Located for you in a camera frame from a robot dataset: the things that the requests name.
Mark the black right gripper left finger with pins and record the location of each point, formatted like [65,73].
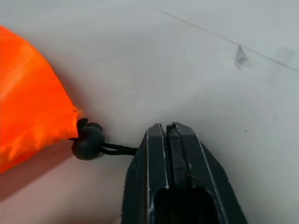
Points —
[144,168]

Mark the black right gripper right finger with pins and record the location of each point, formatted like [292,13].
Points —
[205,168]

